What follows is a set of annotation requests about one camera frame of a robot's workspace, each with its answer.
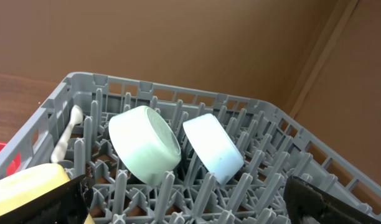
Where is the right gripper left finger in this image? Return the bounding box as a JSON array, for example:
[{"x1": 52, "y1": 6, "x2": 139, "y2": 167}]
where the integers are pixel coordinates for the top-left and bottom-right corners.
[{"x1": 0, "y1": 175, "x2": 93, "y2": 224}]

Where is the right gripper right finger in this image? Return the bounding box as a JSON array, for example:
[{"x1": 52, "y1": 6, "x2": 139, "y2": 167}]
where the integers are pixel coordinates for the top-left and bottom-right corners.
[{"x1": 283, "y1": 175, "x2": 381, "y2": 224}]

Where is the yellow plastic cup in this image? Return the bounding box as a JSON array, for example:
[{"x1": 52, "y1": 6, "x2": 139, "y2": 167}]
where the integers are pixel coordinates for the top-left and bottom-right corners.
[{"x1": 0, "y1": 163, "x2": 94, "y2": 223}]

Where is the white plastic spoon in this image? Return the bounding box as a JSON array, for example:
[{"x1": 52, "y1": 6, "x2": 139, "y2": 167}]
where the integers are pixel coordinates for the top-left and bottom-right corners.
[{"x1": 50, "y1": 105, "x2": 83, "y2": 163}]

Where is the green bowl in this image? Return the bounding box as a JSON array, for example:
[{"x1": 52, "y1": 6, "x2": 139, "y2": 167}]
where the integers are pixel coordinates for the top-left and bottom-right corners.
[{"x1": 108, "y1": 106, "x2": 181, "y2": 187}]

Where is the blue bowl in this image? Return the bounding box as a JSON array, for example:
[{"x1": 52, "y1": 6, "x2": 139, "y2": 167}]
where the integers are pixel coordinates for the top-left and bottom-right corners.
[{"x1": 183, "y1": 113, "x2": 244, "y2": 185}]

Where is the grey dishwasher rack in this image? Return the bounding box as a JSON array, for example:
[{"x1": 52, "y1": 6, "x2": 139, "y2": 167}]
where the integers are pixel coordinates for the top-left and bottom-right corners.
[{"x1": 4, "y1": 72, "x2": 381, "y2": 223}]

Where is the red serving tray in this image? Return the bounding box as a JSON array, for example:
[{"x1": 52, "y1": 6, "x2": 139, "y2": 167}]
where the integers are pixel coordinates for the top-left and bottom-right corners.
[{"x1": 0, "y1": 141, "x2": 21, "y2": 176}]

